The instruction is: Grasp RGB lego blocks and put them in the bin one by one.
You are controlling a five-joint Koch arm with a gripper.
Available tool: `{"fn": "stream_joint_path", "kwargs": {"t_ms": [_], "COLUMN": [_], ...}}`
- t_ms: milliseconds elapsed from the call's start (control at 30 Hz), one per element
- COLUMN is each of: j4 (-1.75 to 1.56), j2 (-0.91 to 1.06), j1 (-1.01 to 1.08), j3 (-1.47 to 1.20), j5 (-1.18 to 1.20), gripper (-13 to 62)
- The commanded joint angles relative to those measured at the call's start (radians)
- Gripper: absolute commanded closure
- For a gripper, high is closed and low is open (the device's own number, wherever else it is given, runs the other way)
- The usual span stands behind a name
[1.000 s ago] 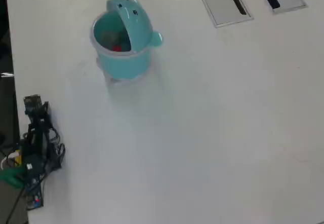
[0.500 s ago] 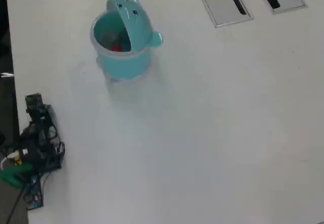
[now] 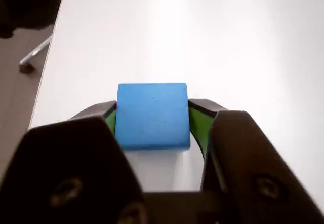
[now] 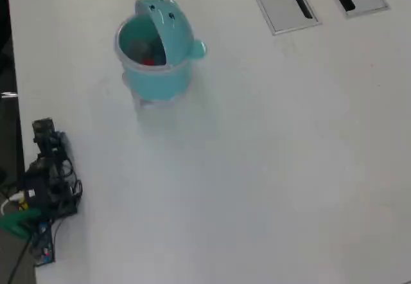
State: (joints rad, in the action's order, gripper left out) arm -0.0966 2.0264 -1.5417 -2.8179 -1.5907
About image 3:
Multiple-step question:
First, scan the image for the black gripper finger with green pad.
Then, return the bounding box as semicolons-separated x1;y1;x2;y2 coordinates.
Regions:
187;98;324;224

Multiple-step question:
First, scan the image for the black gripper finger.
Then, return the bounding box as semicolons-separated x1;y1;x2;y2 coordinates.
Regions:
0;101;152;224

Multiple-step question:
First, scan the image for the blue cube block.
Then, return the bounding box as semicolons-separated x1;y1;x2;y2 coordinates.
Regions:
115;83;191;151

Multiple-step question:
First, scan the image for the silver metal chair leg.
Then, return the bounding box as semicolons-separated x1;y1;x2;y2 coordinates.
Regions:
19;35;54;73

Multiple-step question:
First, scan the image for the black office chair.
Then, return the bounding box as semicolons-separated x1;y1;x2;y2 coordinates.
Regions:
0;0;68;39

